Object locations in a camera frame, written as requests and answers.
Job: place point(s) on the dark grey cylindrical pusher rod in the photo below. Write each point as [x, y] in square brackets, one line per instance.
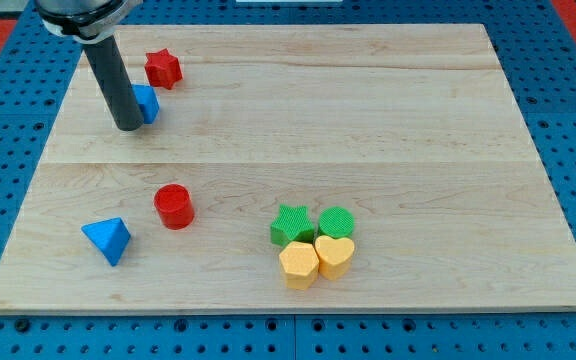
[110, 72]

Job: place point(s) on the blue cube block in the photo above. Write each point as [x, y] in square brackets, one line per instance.
[147, 101]

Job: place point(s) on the red star block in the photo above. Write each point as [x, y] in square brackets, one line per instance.
[163, 69]

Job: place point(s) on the red cylinder block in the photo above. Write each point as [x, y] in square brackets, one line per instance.
[174, 206]

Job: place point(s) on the blue triangular prism block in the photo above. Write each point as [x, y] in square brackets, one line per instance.
[110, 237]

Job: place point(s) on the green star block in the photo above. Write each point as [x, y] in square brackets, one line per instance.
[291, 225]

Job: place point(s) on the green cylinder block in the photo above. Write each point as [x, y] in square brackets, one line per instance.
[336, 222]

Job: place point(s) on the yellow hexagon block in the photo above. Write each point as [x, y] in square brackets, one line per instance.
[299, 265]

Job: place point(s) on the yellow heart block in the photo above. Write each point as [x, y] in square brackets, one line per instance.
[335, 255]

